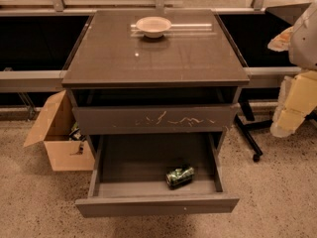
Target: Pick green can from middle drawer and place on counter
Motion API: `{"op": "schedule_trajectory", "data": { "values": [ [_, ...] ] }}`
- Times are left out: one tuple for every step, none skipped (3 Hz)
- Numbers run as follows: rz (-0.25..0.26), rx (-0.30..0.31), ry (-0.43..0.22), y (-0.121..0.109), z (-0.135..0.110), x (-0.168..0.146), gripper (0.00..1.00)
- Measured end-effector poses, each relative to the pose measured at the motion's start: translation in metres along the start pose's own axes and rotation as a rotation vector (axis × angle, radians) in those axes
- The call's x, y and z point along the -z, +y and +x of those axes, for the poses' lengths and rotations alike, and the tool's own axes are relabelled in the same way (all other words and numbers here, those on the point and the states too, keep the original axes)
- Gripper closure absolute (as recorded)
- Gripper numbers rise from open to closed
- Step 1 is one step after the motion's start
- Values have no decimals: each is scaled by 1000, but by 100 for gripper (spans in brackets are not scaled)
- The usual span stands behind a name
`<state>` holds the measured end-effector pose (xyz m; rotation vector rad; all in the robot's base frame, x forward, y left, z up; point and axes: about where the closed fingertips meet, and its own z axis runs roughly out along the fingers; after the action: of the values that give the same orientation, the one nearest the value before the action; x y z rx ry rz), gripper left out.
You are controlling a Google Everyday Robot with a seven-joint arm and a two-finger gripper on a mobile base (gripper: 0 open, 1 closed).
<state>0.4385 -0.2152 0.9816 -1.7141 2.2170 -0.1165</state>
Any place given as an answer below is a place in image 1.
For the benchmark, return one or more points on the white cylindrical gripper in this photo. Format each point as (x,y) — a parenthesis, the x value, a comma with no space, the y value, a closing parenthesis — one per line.
(304,47)

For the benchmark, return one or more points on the crushed green soda can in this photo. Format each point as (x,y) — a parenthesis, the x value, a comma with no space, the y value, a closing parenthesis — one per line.
(180,176)

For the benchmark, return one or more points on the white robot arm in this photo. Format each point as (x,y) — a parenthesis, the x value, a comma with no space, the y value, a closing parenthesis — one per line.
(302,47)

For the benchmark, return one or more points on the scratched grey top drawer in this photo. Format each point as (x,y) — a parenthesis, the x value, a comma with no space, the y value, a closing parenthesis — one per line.
(154,119)

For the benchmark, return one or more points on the dark grey drawer cabinet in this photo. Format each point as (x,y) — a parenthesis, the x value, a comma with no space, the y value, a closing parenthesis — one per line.
(116,65)

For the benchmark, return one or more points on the open grey middle drawer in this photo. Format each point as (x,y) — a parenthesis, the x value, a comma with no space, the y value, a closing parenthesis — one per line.
(129,176)

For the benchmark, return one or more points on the black rolling stand base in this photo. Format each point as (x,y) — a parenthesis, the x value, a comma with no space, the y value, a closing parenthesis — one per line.
(253,125)

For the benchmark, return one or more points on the dark table at right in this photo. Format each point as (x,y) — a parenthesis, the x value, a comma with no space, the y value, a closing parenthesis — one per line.
(288,13)

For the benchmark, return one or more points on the white bowl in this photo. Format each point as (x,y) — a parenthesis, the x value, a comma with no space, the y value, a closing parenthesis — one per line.
(153,27)

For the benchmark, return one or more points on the open cardboard box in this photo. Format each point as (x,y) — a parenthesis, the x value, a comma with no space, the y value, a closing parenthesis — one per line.
(52,128)

